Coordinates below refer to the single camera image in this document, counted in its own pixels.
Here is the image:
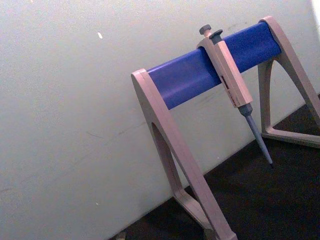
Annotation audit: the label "beige pipette with grey tip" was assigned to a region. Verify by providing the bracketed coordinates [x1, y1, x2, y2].
[196, 24, 274, 169]

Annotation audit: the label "black table cloth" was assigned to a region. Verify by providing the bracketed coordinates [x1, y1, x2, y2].
[108, 93, 320, 240]

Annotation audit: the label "pipette stand with blue bar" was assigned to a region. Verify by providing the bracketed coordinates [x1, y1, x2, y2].
[130, 15, 320, 240]

